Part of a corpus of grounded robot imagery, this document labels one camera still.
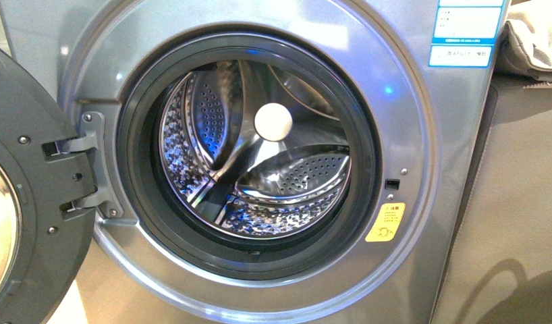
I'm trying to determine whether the grey front-load washing machine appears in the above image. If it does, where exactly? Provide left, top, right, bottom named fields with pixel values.
left=0, top=1, right=495, bottom=323

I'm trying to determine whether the grey washing machine door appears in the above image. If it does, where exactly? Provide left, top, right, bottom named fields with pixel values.
left=0, top=49, right=95, bottom=323

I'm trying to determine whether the stainless steel washer drum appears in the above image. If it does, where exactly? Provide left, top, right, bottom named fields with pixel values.
left=158, top=60, right=350, bottom=240

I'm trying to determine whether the yellow warning sticker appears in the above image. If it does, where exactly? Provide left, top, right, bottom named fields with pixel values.
left=365, top=202, right=406, bottom=242

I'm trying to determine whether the blue white energy label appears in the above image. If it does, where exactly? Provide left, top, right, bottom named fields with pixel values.
left=429, top=0, right=508, bottom=68

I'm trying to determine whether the brown cabinet side panel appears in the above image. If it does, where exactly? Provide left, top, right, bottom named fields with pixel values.
left=432, top=74, right=552, bottom=323

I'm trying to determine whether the beige folded cloth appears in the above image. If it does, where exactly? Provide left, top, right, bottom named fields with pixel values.
left=495, top=1, right=552, bottom=83

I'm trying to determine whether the grey door hinge bracket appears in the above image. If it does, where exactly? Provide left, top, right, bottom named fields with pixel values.
left=58, top=111, right=123, bottom=218

